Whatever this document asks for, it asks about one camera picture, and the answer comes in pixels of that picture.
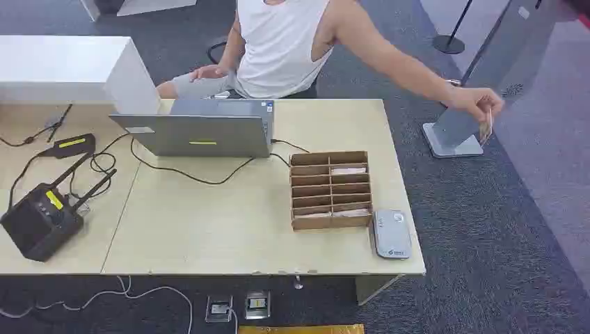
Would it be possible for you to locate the person's left hand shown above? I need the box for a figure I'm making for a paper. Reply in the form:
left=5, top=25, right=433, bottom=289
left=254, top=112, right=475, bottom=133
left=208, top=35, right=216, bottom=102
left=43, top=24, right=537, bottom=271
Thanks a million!
left=445, top=86, right=506, bottom=123

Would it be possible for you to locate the person's right hand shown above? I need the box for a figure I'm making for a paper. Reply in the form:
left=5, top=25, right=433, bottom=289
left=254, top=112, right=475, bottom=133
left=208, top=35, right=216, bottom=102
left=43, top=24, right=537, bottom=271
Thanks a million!
left=189, top=64, right=230, bottom=84

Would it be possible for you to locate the pale card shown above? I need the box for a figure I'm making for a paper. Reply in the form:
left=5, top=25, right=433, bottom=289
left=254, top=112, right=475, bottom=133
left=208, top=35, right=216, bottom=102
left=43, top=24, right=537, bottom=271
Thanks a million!
left=478, top=108, right=494, bottom=148

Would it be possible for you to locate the grey sign stand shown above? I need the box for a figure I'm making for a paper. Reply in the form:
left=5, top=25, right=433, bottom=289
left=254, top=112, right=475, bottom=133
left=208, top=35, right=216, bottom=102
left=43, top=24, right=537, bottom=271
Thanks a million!
left=422, top=103, right=485, bottom=159

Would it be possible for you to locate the black stanchion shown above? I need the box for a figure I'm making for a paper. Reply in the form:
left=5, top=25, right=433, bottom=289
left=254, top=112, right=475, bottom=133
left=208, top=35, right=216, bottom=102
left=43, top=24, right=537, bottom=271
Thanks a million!
left=431, top=0, right=475, bottom=55

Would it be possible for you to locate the grey laptop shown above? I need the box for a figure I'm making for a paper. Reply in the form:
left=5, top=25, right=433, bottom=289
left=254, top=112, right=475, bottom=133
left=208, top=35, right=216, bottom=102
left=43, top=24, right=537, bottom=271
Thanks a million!
left=109, top=97, right=276, bottom=159

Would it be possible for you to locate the person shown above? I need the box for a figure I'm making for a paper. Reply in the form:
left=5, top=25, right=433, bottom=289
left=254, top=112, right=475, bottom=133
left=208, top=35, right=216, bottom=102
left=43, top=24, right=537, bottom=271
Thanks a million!
left=157, top=0, right=506, bottom=123

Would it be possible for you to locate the white furniture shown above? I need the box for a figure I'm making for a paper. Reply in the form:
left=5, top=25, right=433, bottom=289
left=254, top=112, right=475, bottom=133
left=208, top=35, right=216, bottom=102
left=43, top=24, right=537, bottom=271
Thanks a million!
left=80, top=0, right=198, bottom=22

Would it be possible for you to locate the black power adapter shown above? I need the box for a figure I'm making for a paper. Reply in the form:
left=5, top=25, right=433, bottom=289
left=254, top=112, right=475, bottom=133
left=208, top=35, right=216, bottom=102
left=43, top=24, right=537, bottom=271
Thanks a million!
left=39, top=134, right=97, bottom=160

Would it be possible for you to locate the grey card reader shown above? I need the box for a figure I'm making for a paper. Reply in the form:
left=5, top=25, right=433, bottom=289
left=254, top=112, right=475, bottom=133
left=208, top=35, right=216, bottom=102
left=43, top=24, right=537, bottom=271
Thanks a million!
left=371, top=209, right=413, bottom=260

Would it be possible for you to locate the wooden card box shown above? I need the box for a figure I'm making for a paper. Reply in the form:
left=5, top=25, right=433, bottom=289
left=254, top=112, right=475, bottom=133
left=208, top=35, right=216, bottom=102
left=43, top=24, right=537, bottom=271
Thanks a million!
left=289, top=150, right=374, bottom=232

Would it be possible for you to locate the desk leg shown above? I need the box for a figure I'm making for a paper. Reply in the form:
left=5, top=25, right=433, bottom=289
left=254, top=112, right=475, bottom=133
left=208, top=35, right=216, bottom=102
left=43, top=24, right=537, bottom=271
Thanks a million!
left=355, top=274, right=404, bottom=307

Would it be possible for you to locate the black router with antennas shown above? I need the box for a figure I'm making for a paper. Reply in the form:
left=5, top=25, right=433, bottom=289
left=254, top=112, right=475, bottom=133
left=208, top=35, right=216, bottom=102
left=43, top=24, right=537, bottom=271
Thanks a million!
left=0, top=154, right=118, bottom=263

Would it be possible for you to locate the steel floor socket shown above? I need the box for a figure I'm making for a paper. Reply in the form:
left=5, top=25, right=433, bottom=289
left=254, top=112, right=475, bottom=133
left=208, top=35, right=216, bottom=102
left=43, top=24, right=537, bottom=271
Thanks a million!
left=205, top=294, right=234, bottom=324
left=244, top=290, right=271, bottom=320

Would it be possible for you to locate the gold sheet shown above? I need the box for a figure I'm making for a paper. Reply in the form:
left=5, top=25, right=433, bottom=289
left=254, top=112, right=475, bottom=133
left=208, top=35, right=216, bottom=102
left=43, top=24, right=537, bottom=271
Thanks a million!
left=238, top=324, right=365, bottom=334

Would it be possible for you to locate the black laptop cable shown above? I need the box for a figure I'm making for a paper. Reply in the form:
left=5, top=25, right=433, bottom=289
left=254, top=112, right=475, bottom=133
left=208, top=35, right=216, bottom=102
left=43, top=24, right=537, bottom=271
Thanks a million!
left=129, top=137, right=292, bottom=186

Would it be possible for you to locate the short black cable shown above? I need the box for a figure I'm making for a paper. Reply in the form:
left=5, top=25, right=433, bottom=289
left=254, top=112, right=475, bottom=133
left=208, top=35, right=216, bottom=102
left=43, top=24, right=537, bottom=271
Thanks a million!
left=271, top=138, right=310, bottom=154

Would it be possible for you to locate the black adapter cable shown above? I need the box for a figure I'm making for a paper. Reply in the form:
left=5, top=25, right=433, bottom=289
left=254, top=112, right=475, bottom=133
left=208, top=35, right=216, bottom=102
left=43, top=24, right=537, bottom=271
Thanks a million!
left=8, top=132, right=132, bottom=208

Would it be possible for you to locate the thin black cable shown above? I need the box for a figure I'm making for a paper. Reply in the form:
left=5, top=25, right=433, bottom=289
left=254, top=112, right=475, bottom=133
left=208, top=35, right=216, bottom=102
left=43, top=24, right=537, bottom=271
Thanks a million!
left=0, top=103, right=74, bottom=148

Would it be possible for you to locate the white floor cable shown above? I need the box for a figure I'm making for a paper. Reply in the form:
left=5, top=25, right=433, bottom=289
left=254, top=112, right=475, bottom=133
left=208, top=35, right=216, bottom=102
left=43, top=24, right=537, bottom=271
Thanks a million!
left=0, top=276, right=193, bottom=334

